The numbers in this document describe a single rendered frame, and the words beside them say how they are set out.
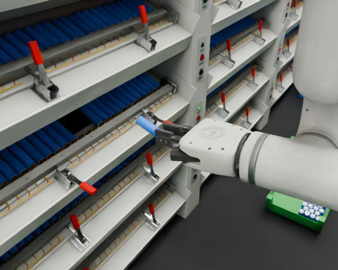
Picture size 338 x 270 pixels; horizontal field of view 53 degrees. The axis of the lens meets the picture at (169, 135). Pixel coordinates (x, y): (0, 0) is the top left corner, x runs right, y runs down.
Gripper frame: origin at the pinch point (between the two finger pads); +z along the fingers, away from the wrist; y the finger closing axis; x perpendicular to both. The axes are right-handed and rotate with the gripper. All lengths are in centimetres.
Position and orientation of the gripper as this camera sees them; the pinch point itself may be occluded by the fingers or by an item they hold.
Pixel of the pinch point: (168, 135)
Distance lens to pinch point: 63.2
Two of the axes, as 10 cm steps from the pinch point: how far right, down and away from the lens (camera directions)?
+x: 1.0, 8.6, 5.0
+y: -5.7, 4.6, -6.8
